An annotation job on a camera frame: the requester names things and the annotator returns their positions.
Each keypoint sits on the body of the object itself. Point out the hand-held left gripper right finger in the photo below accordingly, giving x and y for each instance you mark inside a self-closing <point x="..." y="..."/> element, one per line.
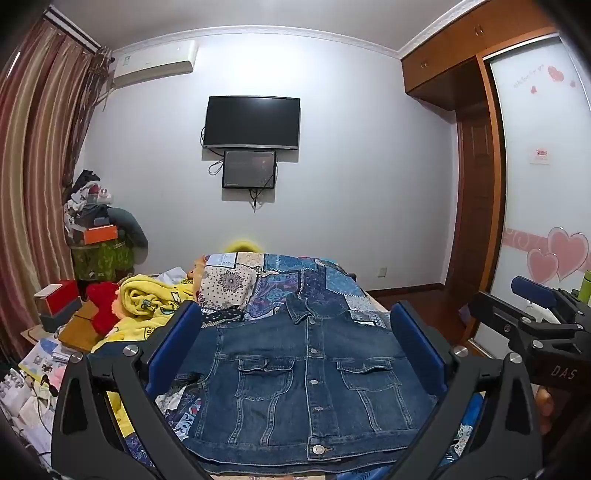
<point x="420" y="350"/>

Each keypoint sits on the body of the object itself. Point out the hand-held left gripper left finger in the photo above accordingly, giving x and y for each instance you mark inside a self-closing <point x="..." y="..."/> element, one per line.
<point x="178" y="344"/>

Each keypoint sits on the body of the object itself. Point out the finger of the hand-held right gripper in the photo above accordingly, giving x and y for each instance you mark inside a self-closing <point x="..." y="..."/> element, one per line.
<point x="535" y="291"/>
<point x="496" y="318"/>

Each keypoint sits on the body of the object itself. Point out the blue denim jacket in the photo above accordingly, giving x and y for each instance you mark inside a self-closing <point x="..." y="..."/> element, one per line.
<point x="304" y="378"/>

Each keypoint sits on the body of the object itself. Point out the pile of clothes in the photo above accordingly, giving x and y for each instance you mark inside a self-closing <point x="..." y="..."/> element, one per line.
<point x="83" y="203"/>

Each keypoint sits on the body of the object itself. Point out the person's right hand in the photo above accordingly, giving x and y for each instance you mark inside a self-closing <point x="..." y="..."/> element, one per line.
<point x="545" y="410"/>

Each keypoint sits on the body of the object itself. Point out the green bottle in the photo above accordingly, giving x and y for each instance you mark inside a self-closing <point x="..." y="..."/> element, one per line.
<point x="586" y="288"/>

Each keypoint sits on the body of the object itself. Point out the yellow cartoon blanket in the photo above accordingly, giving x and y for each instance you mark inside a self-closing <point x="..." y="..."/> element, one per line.
<point x="143" y="300"/>

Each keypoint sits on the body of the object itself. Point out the red plush toy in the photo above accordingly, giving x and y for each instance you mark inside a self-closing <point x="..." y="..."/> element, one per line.
<point x="104" y="307"/>

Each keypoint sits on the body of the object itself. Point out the brown cardboard box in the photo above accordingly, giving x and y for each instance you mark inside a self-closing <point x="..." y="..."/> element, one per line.
<point x="78" y="330"/>

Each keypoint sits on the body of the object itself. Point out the brown wooden door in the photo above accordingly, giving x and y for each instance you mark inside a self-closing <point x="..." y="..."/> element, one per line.
<point x="475" y="203"/>

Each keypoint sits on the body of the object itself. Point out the green patterned cloth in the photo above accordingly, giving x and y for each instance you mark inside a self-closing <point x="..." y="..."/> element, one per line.
<point x="101" y="261"/>

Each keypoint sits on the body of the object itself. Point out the blue patchwork quilt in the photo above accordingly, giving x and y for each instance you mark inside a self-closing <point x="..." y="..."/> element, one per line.
<point x="277" y="286"/>

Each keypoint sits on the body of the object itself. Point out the yellow round cushion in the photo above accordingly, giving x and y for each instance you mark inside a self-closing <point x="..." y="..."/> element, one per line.
<point x="242" y="246"/>

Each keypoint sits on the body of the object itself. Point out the grey box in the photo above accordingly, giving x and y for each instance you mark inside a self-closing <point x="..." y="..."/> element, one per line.
<point x="55" y="321"/>

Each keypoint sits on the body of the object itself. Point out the red and white box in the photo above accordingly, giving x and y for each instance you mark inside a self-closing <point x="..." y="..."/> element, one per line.
<point x="57" y="300"/>

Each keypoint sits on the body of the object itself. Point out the orange box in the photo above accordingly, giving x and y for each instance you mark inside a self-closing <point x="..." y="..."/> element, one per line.
<point x="99" y="234"/>

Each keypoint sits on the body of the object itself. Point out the red and white door sticker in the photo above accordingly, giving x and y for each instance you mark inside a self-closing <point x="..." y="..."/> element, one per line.
<point x="539" y="155"/>

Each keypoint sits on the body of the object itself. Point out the pile of papers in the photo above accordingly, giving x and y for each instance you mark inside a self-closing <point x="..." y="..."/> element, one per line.
<point x="27" y="383"/>

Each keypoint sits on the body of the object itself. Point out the small black monitor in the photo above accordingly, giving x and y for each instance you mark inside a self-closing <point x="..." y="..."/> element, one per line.
<point x="249" y="169"/>

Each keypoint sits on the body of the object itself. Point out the striped brown curtain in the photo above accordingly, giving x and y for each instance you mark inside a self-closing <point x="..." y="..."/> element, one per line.
<point x="41" y="161"/>

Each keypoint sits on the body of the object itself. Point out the wooden overhead cabinets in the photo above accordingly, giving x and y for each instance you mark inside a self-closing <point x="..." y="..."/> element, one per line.
<point x="443" y="64"/>

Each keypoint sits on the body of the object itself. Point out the white air conditioner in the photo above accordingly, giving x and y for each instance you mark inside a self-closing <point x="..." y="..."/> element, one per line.
<point x="154" y="62"/>

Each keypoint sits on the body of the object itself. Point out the wooden bed frame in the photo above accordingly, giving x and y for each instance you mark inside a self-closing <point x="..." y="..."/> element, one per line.
<point x="352" y="277"/>

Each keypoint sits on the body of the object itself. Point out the black wall television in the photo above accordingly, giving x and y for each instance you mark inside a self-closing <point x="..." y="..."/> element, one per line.
<point x="252" y="122"/>

